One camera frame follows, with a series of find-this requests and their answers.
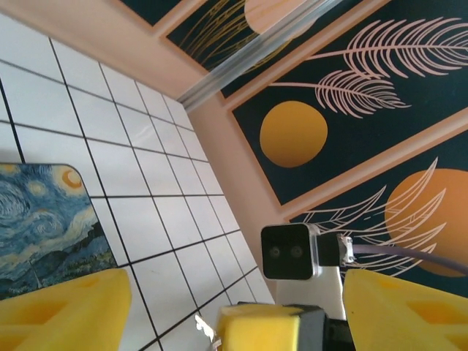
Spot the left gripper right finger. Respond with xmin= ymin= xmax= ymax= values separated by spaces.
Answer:
xmin=344 ymin=269 xmax=468 ymax=351

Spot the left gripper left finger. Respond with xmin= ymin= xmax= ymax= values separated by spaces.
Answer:
xmin=0 ymin=269 xmax=133 ymax=351

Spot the small metal key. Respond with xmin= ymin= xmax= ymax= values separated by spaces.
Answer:
xmin=193 ymin=313 xmax=223 ymax=347

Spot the starry night tin box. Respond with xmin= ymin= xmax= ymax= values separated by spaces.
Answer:
xmin=0 ymin=163 xmax=118 ymax=301

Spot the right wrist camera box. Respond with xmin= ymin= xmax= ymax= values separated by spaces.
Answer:
xmin=260 ymin=222 xmax=347 ymax=320

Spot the aluminium corner post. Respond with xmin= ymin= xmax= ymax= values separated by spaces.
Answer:
xmin=178 ymin=0 xmax=332 ymax=111

